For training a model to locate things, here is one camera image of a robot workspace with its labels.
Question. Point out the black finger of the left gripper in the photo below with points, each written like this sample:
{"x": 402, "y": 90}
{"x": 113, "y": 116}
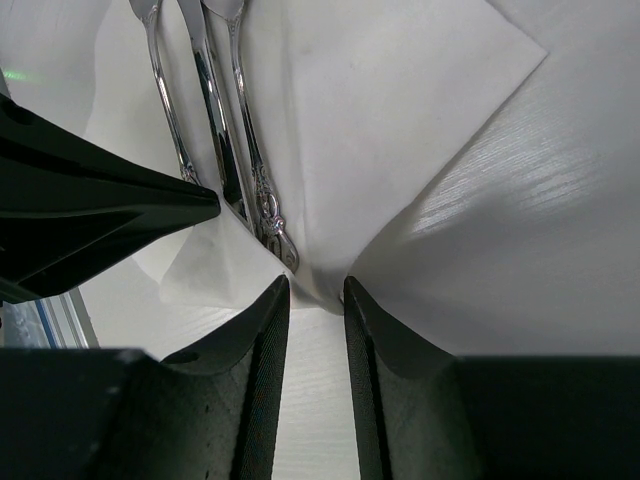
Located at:
{"x": 70, "y": 209}

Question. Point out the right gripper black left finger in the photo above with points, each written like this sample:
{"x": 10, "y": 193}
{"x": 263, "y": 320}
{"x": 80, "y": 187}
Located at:
{"x": 208, "y": 411}

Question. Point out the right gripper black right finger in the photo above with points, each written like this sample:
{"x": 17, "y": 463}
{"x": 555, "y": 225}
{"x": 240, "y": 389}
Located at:
{"x": 423, "y": 413}

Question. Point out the silver knife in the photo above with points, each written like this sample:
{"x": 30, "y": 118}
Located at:
{"x": 234, "y": 188}

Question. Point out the silver fork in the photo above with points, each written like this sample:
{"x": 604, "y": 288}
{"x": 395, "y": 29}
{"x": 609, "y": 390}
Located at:
{"x": 270, "y": 222}

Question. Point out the silver spoon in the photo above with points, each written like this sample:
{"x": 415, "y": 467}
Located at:
{"x": 148, "y": 12}

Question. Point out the white paper napkin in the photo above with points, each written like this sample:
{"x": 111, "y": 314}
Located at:
{"x": 357, "y": 105}

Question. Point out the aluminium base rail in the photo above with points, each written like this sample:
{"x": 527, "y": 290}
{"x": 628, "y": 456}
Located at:
{"x": 60, "y": 321}

